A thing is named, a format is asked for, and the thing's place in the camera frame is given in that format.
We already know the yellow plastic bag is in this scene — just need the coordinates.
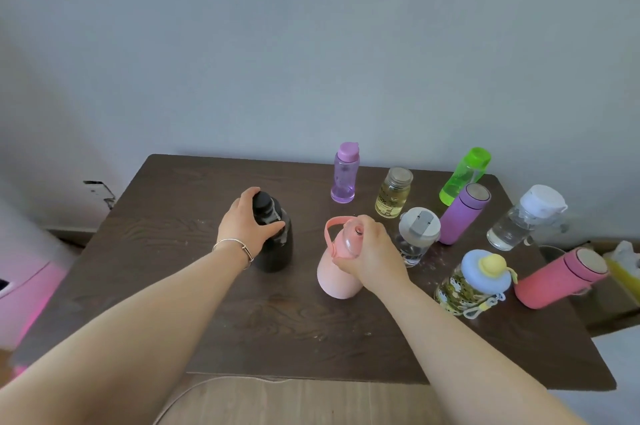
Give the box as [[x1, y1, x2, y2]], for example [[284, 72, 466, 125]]
[[602, 240, 640, 306]]

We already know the person's right hand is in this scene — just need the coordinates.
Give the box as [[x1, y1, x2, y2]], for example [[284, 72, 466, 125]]
[[332, 215, 412, 297]]

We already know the patterned bottle with blue lid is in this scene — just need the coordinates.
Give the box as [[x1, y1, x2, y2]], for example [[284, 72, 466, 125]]
[[433, 249, 519, 320]]

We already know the pink water bottle with strap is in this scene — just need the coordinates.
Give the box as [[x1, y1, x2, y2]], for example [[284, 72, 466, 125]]
[[316, 215, 365, 300]]

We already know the black water bottle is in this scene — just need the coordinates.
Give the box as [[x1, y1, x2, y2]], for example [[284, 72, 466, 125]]
[[251, 191, 294, 274]]

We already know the purple translucent water bottle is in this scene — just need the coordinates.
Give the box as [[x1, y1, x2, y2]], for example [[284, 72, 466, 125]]
[[330, 142, 361, 204]]

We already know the person's left forearm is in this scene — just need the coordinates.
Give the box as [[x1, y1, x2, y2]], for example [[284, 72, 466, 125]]
[[0, 242, 252, 425]]

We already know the pink thermos bottle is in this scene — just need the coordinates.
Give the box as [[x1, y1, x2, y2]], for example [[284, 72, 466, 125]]
[[514, 247, 610, 310]]

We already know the green translucent water bottle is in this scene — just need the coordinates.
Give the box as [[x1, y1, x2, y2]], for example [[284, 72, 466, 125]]
[[439, 147, 492, 207]]

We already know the white cable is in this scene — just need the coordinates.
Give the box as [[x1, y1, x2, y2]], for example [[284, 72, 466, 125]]
[[152, 375, 292, 425]]

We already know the glass jar with yellow liquid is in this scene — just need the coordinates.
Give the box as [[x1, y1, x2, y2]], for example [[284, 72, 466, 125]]
[[374, 167, 414, 219]]

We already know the purple thermos bottle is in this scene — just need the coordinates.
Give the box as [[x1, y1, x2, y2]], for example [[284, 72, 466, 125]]
[[439, 183, 492, 246]]

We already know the clear cup with grey lid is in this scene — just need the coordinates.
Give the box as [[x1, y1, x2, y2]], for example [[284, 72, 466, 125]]
[[395, 207, 442, 268]]

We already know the person's left hand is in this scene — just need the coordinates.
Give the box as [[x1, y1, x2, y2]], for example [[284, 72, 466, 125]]
[[217, 187, 287, 261]]

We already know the silver bracelet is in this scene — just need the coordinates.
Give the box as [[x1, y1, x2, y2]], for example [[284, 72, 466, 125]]
[[211, 238, 255, 271]]

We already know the clear bottle with white lid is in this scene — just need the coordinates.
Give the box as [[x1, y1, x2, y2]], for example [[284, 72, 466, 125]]
[[486, 184, 570, 252]]

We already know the brown cardboard box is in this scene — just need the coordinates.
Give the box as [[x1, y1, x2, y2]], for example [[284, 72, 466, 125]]
[[569, 239, 640, 338]]

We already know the person's right forearm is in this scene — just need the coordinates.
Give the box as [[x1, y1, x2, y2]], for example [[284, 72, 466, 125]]
[[374, 282, 588, 425]]

